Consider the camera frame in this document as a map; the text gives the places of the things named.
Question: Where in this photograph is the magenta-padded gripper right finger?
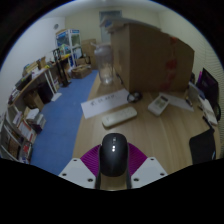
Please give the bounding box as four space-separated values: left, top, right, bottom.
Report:
125 142 169 190

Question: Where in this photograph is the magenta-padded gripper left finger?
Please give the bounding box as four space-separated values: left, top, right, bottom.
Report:
58 143 103 190

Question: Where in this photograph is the black computer mouse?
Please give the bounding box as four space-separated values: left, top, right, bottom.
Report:
99 132 130 178

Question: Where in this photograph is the black mouse pad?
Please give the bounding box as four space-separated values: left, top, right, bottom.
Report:
188 128 218 165

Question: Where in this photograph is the long white remote control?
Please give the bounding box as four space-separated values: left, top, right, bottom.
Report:
101 105 138 129

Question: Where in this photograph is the short white remote control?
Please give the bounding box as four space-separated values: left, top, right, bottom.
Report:
147 94 170 117

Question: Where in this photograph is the stack of books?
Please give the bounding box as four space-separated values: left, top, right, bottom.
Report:
24 107 47 131

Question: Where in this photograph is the white paper sheet with writing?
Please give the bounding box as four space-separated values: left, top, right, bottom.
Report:
80 88 131 120

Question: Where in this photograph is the white bookshelf unit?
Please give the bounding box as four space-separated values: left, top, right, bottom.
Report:
0 104 38 164

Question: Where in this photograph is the plain white paper sheet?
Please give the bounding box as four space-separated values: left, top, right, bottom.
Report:
159 91 195 113

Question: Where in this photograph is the black pen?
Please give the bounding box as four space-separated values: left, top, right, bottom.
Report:
201 114 216 131

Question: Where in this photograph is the brown cardboard box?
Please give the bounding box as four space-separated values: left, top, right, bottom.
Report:
23 90 45 111

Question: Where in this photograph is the open notebook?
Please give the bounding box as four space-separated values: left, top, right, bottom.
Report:
197 96 219 127

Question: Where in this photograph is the black computer tower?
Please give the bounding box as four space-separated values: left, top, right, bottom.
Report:
37 81 54 104

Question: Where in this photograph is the open cardboard box on floor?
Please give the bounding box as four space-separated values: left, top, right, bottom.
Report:
70 64 93 80

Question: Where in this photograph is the black metal stand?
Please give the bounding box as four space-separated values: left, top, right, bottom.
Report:
52 47 72 88

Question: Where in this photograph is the black monitor with purple edge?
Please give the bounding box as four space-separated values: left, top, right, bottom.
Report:
196 67 220 118

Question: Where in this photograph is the clear plastic jar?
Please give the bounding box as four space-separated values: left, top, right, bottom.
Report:
93 42 116 86

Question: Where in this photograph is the large cardboard box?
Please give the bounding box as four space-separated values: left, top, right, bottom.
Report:
109 22 195 94

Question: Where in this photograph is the stack of cardboard boxes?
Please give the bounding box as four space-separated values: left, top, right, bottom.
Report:
75 38 99 68

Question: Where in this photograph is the blue and white claw machine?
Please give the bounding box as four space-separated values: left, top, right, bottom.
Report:
55 28 83 64

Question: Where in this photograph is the grey door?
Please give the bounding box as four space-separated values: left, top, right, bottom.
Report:
98 9 123 34

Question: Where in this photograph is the small black coiled cable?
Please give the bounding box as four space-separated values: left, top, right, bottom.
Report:
126 90 144 104

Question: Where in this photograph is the cluttered wooden wall desk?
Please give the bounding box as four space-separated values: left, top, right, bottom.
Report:
8 54 73 108

